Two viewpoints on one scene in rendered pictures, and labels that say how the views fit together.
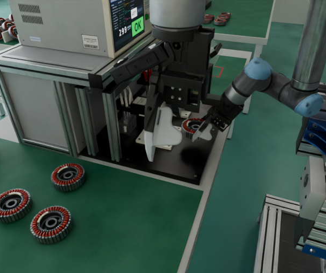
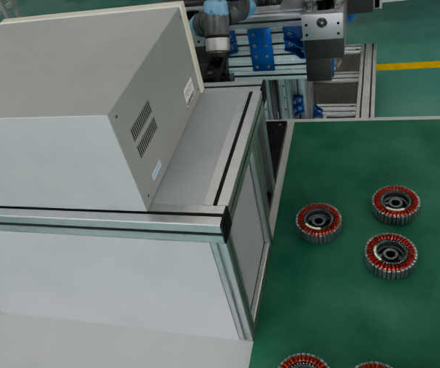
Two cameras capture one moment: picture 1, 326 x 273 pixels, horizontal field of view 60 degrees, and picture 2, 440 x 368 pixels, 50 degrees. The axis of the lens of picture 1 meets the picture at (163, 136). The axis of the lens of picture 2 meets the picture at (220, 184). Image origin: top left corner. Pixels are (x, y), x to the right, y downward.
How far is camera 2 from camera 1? 144 cm
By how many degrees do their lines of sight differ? 65
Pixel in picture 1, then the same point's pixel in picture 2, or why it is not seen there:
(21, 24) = (139, 166)
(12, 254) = not seen: outside the picture
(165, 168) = (275, 145)
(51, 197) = (354, 232)
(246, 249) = not seen: hidden behind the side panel
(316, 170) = (318, 12)
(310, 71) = not seen: outside the picture
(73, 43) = (181, 116)
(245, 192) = not seen: hidden behind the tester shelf
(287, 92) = (234, 9)
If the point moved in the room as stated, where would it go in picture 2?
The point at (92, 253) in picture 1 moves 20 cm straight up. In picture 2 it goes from (404, 169) to (411, 109)
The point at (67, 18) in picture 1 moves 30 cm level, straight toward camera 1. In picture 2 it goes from (170, 82) to (305, 28)
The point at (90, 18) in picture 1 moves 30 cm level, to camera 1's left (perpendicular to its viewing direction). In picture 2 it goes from (182, 56) to (193, 143)
